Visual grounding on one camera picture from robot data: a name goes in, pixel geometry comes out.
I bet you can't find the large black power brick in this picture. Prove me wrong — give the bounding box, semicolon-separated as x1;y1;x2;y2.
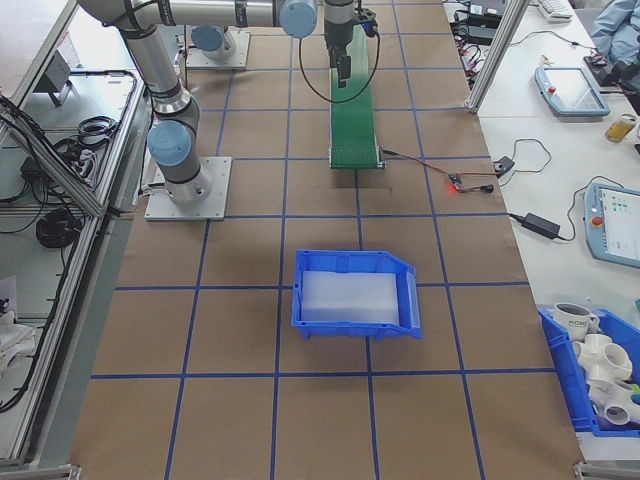
452;22;497;45

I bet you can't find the green belt conveyor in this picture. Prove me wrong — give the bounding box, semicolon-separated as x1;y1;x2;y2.
327;19;386;171

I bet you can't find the person in blue coat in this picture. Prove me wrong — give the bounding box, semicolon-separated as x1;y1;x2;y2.
589;0;640;91

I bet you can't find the white printed mug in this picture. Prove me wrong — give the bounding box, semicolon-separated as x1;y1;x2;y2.
553;302;600;335

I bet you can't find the white foam pad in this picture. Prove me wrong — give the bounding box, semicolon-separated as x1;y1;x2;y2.
299;269;401;324

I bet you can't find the large blue storage bin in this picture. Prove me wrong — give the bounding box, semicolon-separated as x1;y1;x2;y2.
537;307;640;439

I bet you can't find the V-shaped metal frame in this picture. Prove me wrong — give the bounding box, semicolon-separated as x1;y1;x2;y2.
0;0;151;469

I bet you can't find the blue plastic bin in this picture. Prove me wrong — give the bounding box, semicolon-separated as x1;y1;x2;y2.
291;248;423;341

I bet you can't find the yellow drink can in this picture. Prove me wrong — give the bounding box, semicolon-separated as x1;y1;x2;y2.
604;113;639;144

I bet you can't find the black electronics board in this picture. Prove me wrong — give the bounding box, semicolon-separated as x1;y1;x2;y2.
583;53;626;92

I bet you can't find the black cable coil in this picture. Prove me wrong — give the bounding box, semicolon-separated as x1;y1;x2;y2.
77;115;117;144
35;207;84;250

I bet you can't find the aluminium frame post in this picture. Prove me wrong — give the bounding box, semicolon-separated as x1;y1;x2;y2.
467;0;524;114

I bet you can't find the white cloth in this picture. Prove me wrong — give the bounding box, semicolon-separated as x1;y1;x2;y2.
0;277;37;386

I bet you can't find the red black conveyor wire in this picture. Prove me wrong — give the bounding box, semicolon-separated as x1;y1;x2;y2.
382;148;454;180

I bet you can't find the slim black power adapter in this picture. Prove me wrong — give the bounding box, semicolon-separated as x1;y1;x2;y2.
522;212;564;239

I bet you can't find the power strip with plugs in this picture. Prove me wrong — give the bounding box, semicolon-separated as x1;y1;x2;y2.
458;42;489;90

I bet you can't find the grey metal box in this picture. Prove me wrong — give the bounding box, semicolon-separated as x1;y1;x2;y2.
33;49;77;107

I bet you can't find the white keyboard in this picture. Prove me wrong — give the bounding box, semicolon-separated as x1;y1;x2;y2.
538;0;574;24

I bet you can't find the white square base plate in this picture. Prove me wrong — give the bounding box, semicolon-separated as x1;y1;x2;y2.
185;30;251;70
144;156;234;222

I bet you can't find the white pipe fitting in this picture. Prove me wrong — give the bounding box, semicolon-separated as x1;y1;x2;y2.
587;378;640;429
572;333;634;382

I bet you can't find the black camera cable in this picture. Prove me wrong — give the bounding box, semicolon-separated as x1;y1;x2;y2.
297;29;381;105

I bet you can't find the light blue teach pendant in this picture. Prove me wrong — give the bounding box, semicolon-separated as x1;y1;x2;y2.
579;180;640;264
534;64;611;119

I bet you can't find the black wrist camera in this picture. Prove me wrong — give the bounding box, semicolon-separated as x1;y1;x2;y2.
356;6;378;39

